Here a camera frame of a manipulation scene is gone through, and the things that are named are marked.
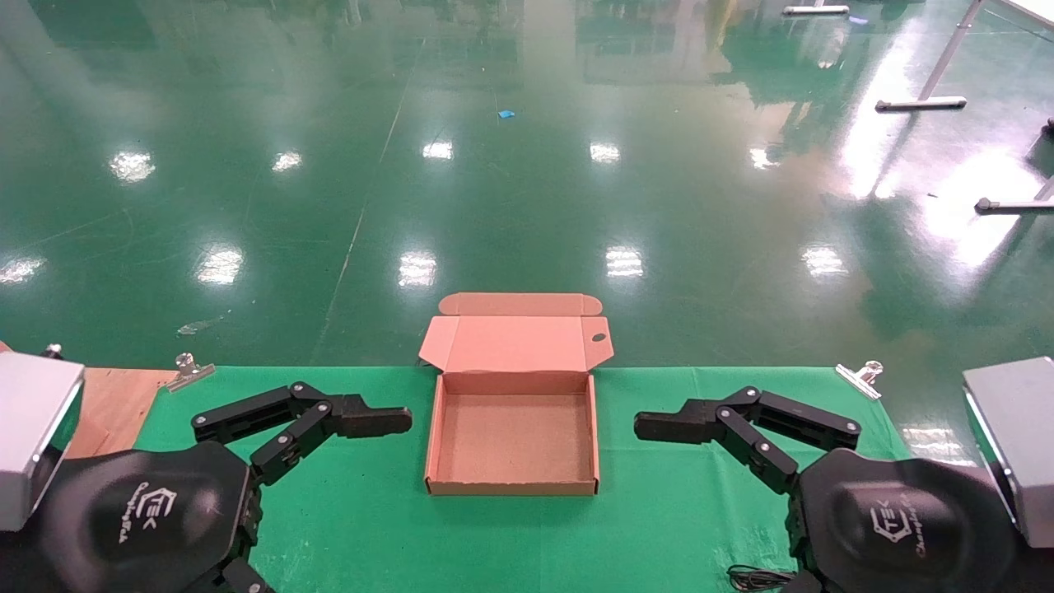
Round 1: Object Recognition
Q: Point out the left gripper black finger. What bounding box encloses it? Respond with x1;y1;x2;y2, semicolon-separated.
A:
191;381;413;487

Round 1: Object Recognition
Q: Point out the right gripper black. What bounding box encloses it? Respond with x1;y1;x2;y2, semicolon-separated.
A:
778;447;1022;593

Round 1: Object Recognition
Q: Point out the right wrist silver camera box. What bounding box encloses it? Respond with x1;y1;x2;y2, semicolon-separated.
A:
962;356;1054;549

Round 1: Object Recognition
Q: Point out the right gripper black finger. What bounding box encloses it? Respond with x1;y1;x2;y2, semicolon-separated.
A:
633;385;862;495

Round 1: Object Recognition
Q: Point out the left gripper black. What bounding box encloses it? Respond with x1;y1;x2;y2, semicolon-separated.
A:
37;441;275;593

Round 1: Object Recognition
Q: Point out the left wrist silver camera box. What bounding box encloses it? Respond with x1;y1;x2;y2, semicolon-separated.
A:
0;352;86;532

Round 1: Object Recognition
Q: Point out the wooden board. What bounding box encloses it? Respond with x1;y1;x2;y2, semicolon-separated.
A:
0;342;178;460

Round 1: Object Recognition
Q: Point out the open brown cardboard mailer box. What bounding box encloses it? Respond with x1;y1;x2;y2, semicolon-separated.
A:
418;292;615;497

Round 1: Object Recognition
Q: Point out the silver binder clip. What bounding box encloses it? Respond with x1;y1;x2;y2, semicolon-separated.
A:
835;360;884;401
163;353;217;393

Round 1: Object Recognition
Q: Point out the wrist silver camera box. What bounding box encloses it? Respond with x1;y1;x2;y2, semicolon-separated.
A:
0;352;86;532
962;356;1054;549

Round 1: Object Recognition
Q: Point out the green table cloth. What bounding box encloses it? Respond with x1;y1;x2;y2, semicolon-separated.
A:
132;365;915;593

